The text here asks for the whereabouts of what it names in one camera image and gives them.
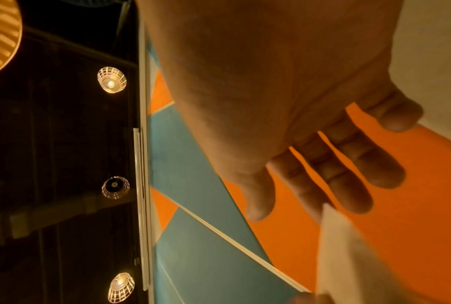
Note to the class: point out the person's right hand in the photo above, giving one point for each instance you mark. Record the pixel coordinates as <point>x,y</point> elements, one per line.
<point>266,74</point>

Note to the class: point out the person's left hand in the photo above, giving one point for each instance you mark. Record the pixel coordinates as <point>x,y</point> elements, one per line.
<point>311,299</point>

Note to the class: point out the white square tea bag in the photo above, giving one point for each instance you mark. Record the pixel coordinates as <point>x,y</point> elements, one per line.
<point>345,267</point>

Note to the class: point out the blue pleated ceiling lamp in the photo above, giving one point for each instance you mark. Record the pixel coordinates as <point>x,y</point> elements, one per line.
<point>94,2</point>

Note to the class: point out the orange pleated ceiling lamp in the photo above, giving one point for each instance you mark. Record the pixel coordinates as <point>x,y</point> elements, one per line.
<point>0,35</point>

